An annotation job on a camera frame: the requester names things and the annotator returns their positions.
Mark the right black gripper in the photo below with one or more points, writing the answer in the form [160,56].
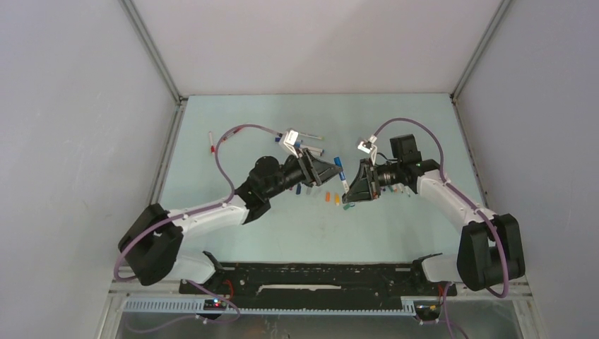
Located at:
[363,188]

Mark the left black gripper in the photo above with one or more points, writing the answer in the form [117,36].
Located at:
[321,171]

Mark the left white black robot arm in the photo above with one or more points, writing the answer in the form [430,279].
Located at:
[165,243]

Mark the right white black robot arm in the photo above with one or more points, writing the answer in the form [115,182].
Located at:
[490,250]

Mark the red orange thin pen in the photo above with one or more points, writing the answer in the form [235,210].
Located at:
[226,137]

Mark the blue marker beside brown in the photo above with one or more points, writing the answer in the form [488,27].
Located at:
[315,150]

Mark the light green marker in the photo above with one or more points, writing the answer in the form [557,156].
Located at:
[308,135]

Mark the red capped marker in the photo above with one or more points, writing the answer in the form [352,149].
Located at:
[212,143]

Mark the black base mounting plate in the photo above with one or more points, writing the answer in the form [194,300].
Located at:
[322,284]

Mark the right controller board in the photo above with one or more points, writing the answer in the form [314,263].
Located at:
[427,314]

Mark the controller board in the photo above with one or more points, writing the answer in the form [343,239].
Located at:
[214,305]
[427,314]

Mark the left controller board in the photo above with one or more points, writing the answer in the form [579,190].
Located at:
[214,305]

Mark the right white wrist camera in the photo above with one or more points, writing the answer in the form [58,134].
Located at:
[369,147]

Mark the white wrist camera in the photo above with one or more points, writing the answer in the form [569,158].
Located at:
[369,147]
[287,142]

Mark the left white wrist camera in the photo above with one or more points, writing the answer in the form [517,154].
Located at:
[287,142]

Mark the left aluminium frame rail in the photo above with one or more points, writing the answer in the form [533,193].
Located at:
[180,102]

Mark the aluminium frame rail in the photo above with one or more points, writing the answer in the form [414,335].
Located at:
[480,48]
[180,102]

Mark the right aluminium frame rail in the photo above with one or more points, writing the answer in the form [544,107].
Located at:
[480,48]

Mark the grey slotted cable duct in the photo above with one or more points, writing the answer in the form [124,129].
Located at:
[194,306]

